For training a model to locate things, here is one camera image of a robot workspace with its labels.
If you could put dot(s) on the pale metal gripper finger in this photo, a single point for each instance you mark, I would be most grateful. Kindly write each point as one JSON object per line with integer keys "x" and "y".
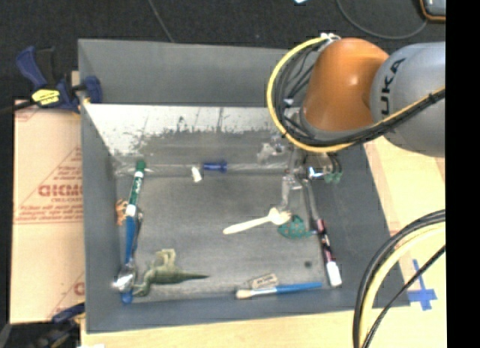
{"x": 287, "y": 193}
{"x": 311, "y": 204}

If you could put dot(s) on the white plastic fork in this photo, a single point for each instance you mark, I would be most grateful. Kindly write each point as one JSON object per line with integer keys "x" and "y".
{"x": 255, "y": 223}

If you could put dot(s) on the pink black marker white cap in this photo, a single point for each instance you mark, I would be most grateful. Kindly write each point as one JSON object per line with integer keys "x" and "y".
{"x": 327, "y": 252}

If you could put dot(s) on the grey metal bin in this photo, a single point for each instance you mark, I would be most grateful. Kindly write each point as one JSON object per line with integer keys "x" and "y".
{"x": 225, "y": 204}

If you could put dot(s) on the small tan printed tag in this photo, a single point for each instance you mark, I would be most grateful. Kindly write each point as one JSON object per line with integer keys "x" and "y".
{"x": 264, "y": 281}

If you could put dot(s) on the small white plastic piece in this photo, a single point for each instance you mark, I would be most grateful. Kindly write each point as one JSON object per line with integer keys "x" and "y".
{"x": 196, "y": 174}

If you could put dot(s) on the green toy dinosaur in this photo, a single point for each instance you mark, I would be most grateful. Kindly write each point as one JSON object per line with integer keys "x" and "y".
{"x": 165, "y": 273}

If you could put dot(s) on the green and white marker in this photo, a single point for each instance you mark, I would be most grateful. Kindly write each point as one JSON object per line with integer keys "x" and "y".
{"x": 135, "y": 185}

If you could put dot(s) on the orange toy animal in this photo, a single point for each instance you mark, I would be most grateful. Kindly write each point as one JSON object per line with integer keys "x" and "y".
{"x": 120, "y": 211}

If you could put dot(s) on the brown cardboard board red print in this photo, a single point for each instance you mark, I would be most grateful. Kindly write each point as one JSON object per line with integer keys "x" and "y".
{"x": 45, "y": 189}

